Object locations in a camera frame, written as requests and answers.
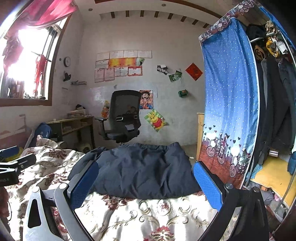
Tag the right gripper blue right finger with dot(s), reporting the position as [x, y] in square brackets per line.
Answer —
[251, 224]

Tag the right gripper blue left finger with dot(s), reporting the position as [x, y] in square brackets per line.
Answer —
[39, 221]

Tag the dark navy puffer jacket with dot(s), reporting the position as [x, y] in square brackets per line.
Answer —
[141, 171]

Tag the hanging dark clothes in wardrobe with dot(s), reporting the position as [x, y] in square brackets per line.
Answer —
[276, 77]

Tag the blue backpack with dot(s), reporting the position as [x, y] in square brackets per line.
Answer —
[44, 130]

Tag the yellow folded blanket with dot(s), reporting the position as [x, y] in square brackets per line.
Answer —
[274, 175]

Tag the floral white red bedspread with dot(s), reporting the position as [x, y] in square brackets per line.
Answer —
[106, 217]

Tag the wooden desk with shelves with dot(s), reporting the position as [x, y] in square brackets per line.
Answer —
[61, 128]

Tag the colourful anime poster low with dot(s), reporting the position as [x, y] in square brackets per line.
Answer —
[105, 110]

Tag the light wooden cabinet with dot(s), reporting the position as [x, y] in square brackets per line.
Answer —
[200, 117]

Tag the black mesh office chair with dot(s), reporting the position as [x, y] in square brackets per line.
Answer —
[123, 123]

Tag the Winnie the Pooh poster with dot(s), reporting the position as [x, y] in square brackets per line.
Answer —
[155, 119]

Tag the cartoon character poster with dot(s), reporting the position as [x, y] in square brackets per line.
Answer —
[146, 100]

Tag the red window curtain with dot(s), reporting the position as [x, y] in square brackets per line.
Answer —
[37, 15]

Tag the red diamond paper decoration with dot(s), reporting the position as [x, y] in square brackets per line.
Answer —
[194, 71]

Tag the blue dotted wardrobe curtain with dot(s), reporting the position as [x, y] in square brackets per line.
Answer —
[232, 103]

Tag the round wall clock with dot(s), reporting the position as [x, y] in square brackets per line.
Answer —
[67, 61]

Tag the wall certificates cluster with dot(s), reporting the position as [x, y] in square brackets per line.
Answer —
[121, 63]

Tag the green hanging wall pouch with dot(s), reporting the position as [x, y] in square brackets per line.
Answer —
[183, 93]

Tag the photos pinned on wall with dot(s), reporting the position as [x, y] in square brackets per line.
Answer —
[176, 76]

